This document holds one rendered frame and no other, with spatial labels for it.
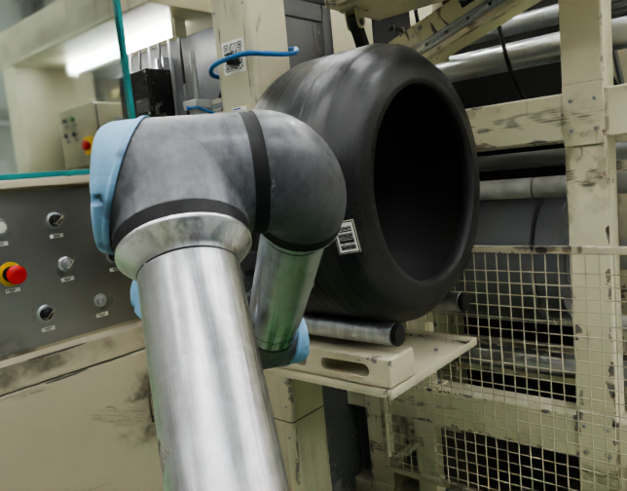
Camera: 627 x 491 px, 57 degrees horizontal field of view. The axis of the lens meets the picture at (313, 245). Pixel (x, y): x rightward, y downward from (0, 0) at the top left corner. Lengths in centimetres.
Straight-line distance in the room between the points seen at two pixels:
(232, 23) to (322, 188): 96
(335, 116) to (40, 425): 88
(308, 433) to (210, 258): 112
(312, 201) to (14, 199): 94
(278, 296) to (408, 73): 62
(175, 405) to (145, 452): 113
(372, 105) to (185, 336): 72
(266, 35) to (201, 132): 95
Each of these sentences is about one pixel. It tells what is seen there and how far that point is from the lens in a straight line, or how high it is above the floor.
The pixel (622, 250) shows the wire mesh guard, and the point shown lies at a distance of 143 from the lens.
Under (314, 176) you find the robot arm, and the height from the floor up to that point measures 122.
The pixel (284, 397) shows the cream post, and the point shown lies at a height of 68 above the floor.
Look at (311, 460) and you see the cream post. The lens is 159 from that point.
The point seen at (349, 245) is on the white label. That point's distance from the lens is 101.
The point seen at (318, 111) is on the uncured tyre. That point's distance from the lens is 105.
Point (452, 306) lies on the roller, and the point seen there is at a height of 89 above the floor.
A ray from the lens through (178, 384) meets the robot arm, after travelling 43.
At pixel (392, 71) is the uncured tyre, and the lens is 114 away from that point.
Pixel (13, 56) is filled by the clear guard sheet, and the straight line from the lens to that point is 141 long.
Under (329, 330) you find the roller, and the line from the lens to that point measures 122.
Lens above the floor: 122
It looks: 7 degrees down
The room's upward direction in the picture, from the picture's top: 6 degrees counter-clockwise
